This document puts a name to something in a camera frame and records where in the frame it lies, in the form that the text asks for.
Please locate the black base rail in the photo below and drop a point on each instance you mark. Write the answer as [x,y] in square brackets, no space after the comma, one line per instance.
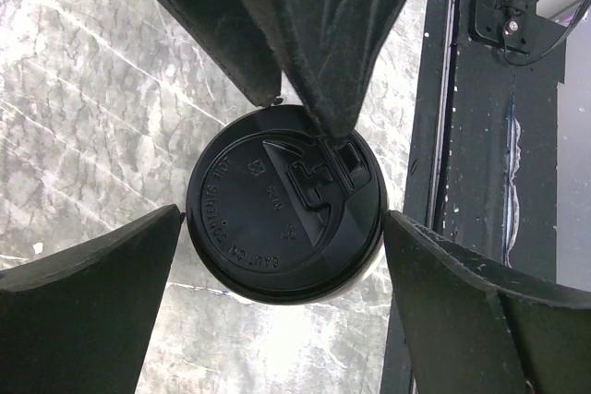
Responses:
[500,150]

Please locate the green paper coffee cup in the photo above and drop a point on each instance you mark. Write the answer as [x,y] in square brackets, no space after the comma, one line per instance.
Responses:
[367,269]

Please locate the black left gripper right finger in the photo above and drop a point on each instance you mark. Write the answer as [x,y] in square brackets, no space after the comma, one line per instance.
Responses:
[473,325]

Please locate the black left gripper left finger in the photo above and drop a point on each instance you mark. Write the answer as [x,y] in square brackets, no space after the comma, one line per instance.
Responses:
[80,320]

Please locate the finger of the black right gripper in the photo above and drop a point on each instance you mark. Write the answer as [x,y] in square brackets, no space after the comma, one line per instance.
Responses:
[231,38]
[330,48]

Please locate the black plastic cup lid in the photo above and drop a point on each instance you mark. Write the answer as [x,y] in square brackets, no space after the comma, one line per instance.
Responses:
[278,211]

